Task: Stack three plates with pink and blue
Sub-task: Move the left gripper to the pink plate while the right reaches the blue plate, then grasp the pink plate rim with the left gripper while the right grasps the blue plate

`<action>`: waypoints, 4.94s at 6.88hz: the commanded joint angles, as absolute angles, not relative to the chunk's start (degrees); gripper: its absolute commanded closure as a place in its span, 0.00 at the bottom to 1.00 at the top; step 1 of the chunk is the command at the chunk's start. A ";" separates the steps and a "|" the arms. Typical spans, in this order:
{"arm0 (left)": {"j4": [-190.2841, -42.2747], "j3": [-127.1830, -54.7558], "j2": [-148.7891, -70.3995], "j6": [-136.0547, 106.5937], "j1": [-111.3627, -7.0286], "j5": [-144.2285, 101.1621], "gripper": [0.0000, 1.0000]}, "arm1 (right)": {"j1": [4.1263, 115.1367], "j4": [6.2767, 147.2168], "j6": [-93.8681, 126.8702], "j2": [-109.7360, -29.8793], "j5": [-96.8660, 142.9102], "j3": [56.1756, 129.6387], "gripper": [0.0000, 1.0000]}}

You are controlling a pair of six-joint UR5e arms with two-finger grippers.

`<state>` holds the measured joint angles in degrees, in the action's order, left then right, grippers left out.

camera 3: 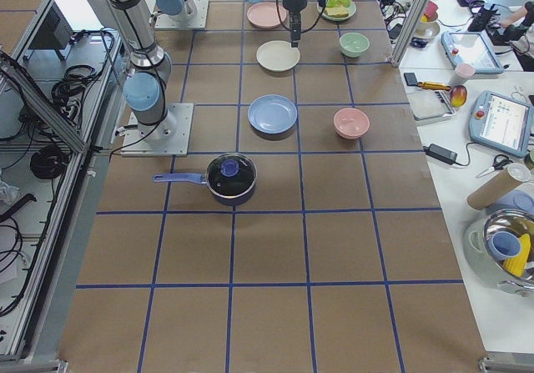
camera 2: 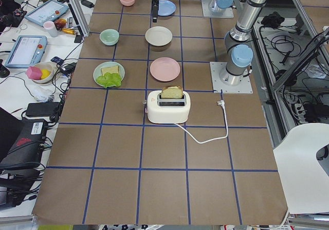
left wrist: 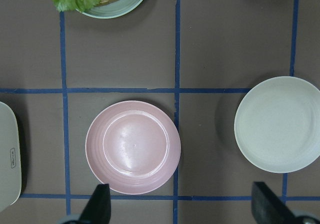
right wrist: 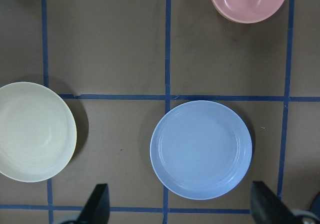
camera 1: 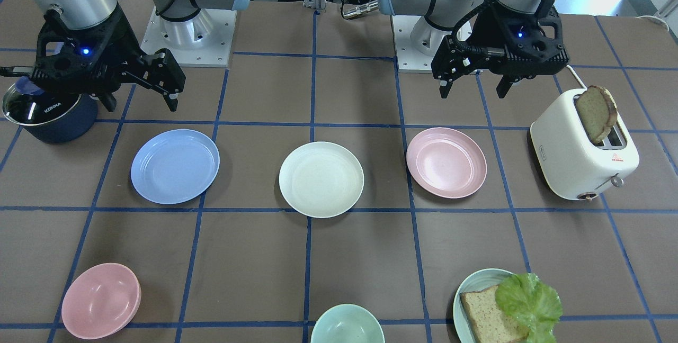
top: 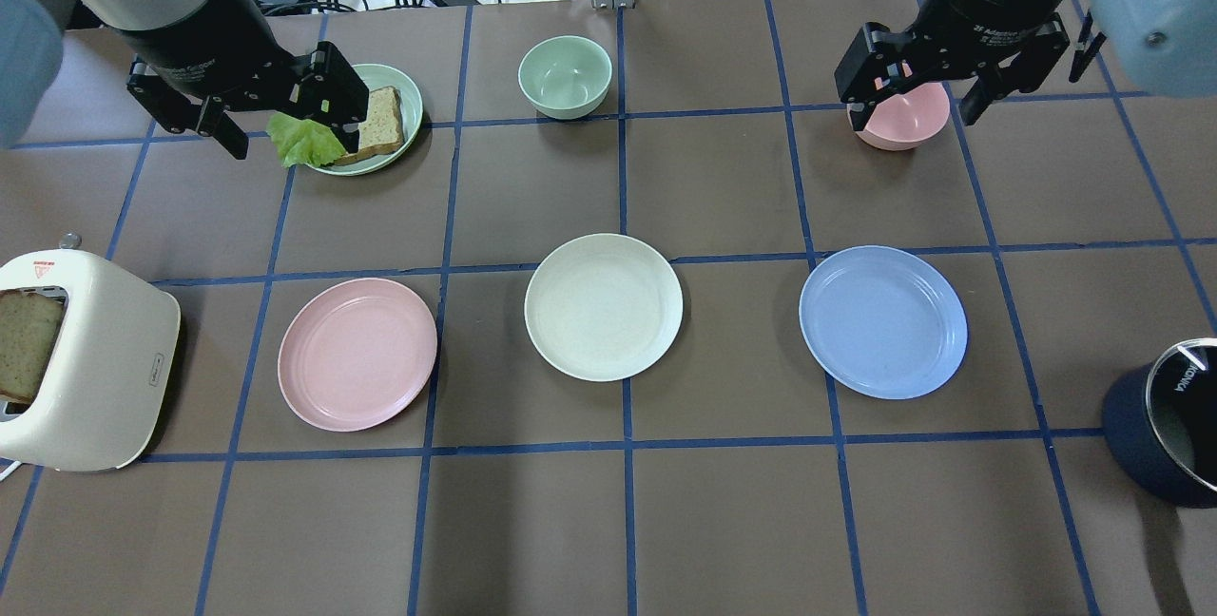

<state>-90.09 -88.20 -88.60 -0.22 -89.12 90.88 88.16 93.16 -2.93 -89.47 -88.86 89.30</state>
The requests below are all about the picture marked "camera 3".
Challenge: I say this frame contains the teach pendant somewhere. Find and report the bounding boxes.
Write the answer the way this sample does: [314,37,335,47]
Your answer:
[441,32,504,74]
[469,91,533,158]

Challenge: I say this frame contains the blue cup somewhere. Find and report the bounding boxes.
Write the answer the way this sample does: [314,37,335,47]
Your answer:
[488,231,521,260]

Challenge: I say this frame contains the glass pan lid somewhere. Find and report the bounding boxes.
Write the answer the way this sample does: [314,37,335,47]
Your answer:
[207,153,256,198]

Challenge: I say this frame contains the bread slice on plate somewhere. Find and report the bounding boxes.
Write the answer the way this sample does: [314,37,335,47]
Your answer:
[325,6,349,18]

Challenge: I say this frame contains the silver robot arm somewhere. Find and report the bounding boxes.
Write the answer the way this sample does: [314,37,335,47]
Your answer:
[99,0,264,141]

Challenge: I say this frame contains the dark blue saucepan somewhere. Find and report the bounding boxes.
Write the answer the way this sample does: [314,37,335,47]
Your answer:
[153,153,257,206]

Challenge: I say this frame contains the cardboard tube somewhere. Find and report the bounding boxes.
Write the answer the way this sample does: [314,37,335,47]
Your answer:
[466,163,531,210]

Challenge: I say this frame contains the green lettuce leaf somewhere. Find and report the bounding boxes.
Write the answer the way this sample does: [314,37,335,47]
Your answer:
[326,0,350,8]

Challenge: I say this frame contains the far teach pendant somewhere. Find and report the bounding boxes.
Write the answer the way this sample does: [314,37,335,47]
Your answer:
[441,32,504,74]

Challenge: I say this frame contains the near teach pendant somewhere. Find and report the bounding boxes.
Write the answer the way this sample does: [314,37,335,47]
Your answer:
[469,91,533,158]

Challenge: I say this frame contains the red yellow mango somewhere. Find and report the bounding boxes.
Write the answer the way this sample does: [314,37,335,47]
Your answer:
[450,85,467,108]

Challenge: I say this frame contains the aluminium frame post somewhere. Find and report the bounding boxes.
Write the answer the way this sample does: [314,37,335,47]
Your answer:
[390,0,430,68]

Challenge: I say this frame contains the pink plate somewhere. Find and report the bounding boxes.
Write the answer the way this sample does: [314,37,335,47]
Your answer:
[247,2,287,29]

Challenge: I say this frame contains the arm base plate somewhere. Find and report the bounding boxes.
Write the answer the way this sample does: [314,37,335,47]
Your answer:
[152,0,209,31]
[120,103,194,157]

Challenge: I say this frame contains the black power adapter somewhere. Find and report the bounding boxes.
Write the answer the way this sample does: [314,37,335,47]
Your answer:
[423,144,457,165]

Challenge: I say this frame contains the blue plate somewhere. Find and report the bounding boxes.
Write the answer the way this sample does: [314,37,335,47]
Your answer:
[247,94,298,140]

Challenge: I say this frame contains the pink bowl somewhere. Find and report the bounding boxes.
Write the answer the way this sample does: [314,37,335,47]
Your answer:
[333,108,370,139]

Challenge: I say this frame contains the metal mixing bowl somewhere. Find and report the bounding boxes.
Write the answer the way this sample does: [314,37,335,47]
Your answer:
[483,209,533,297]

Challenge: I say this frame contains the white bowl with fruit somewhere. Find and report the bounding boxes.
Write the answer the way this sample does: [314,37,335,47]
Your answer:
[414,16,441,40]

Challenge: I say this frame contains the green plate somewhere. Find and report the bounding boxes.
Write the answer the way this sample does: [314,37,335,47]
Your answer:
[322,0,356,22]

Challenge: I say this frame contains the cream white plate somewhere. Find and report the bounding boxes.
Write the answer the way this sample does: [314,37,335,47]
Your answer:
[256,40,300,73]

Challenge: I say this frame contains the scissors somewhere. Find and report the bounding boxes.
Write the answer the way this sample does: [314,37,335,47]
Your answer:
[476,154,512,179]

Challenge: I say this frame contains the green bowl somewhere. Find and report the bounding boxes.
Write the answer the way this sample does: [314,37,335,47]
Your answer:
[339,33,370,58]

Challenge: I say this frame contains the yellow corn toy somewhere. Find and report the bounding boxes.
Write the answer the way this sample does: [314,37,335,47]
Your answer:
[502,234,531,277]

